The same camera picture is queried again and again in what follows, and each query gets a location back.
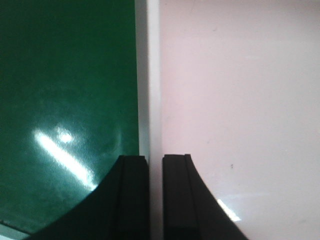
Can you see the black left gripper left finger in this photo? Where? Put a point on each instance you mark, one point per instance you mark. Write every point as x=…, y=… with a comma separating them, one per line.
x=118, y=209

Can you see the pink plastic bin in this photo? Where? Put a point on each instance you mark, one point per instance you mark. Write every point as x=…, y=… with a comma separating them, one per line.
x=235, y=84

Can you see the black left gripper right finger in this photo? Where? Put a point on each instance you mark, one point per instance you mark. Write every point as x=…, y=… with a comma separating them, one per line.
x=190, y=211

